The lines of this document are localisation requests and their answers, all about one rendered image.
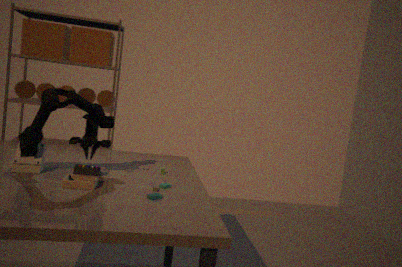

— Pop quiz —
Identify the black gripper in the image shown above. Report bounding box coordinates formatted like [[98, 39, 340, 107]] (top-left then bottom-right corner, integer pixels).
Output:
[[69, 127, 111, 160]]

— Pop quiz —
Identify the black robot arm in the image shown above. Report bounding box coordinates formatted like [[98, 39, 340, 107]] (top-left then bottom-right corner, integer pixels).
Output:
[[19, 88, 115, 157]]

